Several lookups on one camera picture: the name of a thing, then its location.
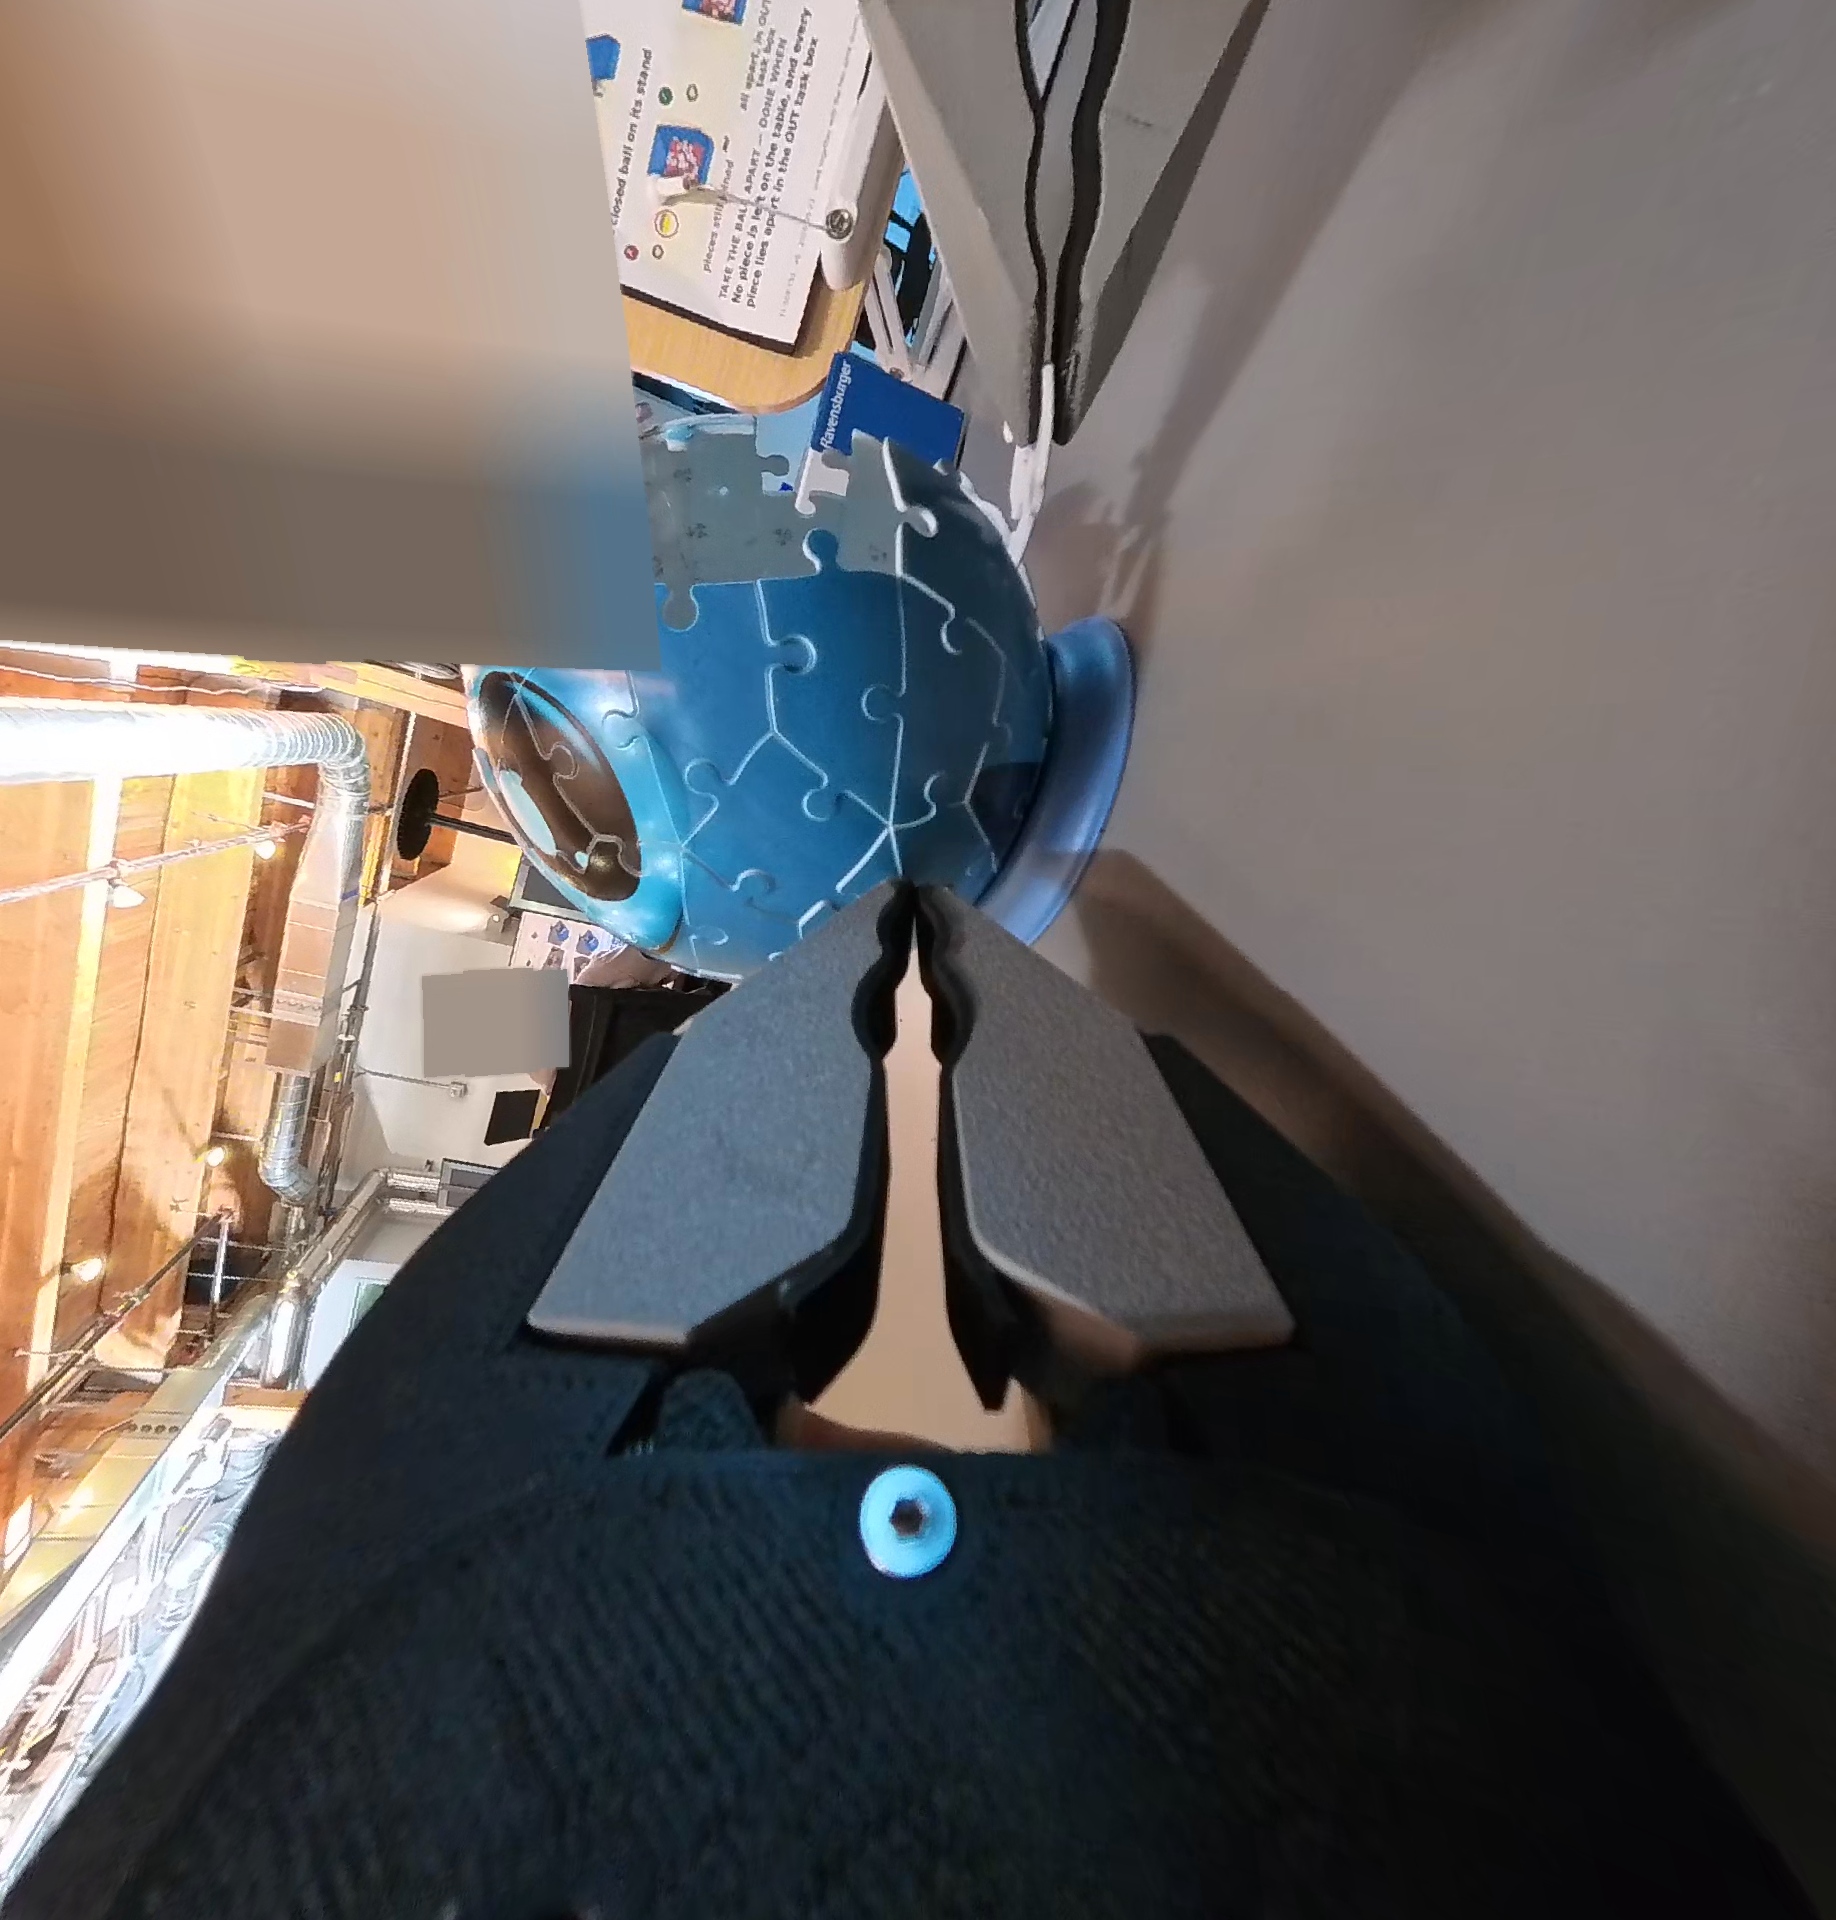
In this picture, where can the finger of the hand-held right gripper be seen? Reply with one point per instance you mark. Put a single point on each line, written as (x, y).
(963, 120)
(1156, 120)

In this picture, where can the wooden document stand with sheet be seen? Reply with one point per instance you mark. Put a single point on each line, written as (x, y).
(722, 180)

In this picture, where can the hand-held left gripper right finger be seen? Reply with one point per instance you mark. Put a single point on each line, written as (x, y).
(1098, 1186)

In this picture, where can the printed cardboard puzzle box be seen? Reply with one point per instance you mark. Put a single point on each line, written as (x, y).
(887, 420)

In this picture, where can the blue cartoon puzzle ball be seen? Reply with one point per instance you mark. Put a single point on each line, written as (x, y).
(857, 720)

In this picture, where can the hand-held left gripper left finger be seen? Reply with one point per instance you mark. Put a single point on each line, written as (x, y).
(722, 1186)

